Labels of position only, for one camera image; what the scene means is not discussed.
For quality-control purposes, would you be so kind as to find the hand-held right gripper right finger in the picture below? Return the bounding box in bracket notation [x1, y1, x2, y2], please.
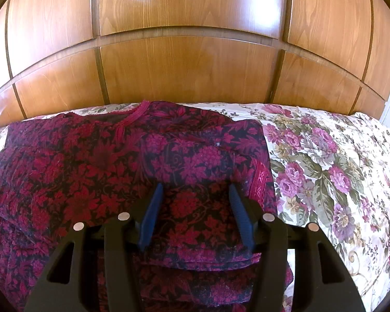
[229, 184, 366, 312]

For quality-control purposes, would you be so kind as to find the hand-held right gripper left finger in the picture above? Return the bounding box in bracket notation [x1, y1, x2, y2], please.
[24, 183, 165, 312]

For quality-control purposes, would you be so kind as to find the dark red floral knit top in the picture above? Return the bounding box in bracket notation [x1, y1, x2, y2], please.
[0, 100, 295, 312]

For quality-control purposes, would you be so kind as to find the floral bedspread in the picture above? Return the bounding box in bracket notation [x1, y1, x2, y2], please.
[0, 102, 390, 312]

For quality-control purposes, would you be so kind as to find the wooden wardrobe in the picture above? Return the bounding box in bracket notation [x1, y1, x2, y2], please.
[0, 0, 390, 131]

